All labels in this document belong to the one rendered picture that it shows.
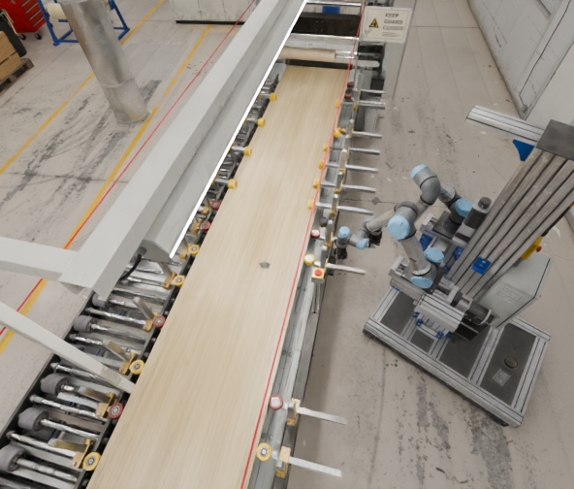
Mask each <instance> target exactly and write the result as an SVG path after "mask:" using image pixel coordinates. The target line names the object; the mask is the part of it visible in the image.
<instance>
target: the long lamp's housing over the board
mask: <svg viewBox="0 0 574 489"><path fill-rule="evenodd" d="M304 1H305V0H288V1H287V3H286V5H285V6H284V8H283V10H282V11H281V13H280V14H279V16H278V18H277V20H276V21H275V23H274V24H273V26H272V28H271V30H270V32H269V33H268V35H267V36H266V38H265V40H264V41H263V43H262V44H261V45H260V47H259V49H258V50H257V52H256V54H255V55H254V57H253V58H252V60H251V62H250V63H249V65H248V67H247V68H246V70H245V72H244V73H243V75H242V77H241V78H240V80H239V82H238V84H237V85H236V87H235V89H234V90H233V92H232V94H231V95H230V97H229V99H228V100H227V102H226V104H225V105H224V107H223V108H222V110H221V112H220V113H219V115H218V117H217V118H216V120H215V121H214V122H213V124H212V126H211V127H210V129H209V130H208V132H207V134H206V136H205V138H204V139H203V141H202V143H201V144H200V146H199V148H198V149H197V151H196V154H194V156H193V157H192V159H191V161H190V162H189V164H188V166H187V167H186V169H185V171H184V172H183V174H182V175H181V177H180V179H179V180H178V182H177V184H176V185H175V188H174V189H173V191H172V193H171V194H170V196H169V197H168V199H167V201H166V202H165V204H164V206H163V207H162V209H161V211H160V212H159V213H158V215H157V216H156V218H155V219H154V221H153V223H152V224H151V226H150V228H149V229H148V231H147V233H146V234H145V236H144V238H143V240H142V242H141V243H140V245H139V246H138V248H139V247H140V246H142V247H144V248H146V250H147V252H146V254H145V255H144V256H143V257H141V258H145V259H150V260H156V261H161V262H166V263H171V264H173V262H174V261H173V259H172V257H171V254H172V252H173V250H174V248H175V246H176V244H177V242H178V240H179V238H180V236H181V234H182V232H183V231H184V229H185V227H186V225H187V223H188V221H189V219H190V217H191V215H192V214H193V212H194V210H195V209H196V207H197V205H198V203H199V201H200V199H201V198H202V196H203V194H204V192H205V190H206V188H207V185H208V183H209V182H210V180H211V178H212V176H213V174H214V172H215V170H216V168H217V166H218V165H219V163H220V161H221V159H222V157H223V155H224V153H225V151H226V149H227V148H228V146H229V144H230V142H231V141H232V139H233V137H234V135H235V133H236V132H237V130H238V128H239V125H240V123H241V121H242V119H243V117H244V116H245V114H246V112H247V110H248V108H249V106H250V104H251V102H252V100H253V99H254V97H255V95H256V93H257V91H258V89H259V87H260V85H261V83H262V82H263V80H264V78H265V76H266V74H267V72H268V70H269V68H270V66H271V65H272V63H273V61H274V59H275V57H276V55H277V53H278V51H279V50H280V48H281V46H282V44H283V42H284V40H285V38H286V36H287V34H288V33H289V31H290V29H291V27H292V25H293V23H294V21H295V19H296V17H297V16H298V14H299V12H300V10H301V8H302V6H303V3H304ZM138 248H137V250H138ZM137 250H136V251H135V253H134V255H133V256H136V257H137V256H138V255H137V253H136V252H137Z"/></svg>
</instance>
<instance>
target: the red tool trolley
mask: <svg viewBox="0 0 574 489"><path fill-rule="evenodd" d="M0 9H2V10H3V9H4V10H5V11H6V12H7V14H8V15H9V16H8V18H9V17H10V18H9V19H10V20H12V21H13V22H12V25H13V27H14V29H15V31H16V33H18V35H19V38H20V39H21V40H25V39H26V37H25V36H24V35H23V34H22V33H34V34H35V37H36V38H37V39H38V40H41V39H42V37H41V35H39V34H38V32H37V30H38V29H39V28H41V27H42V26H43V25H44V24H45V23H46V21H45V18H44V16H43V13H42V11H41V8H40V6H39V3H38V1H37V0H0ZM6 12H5V13H6Z"/></svg>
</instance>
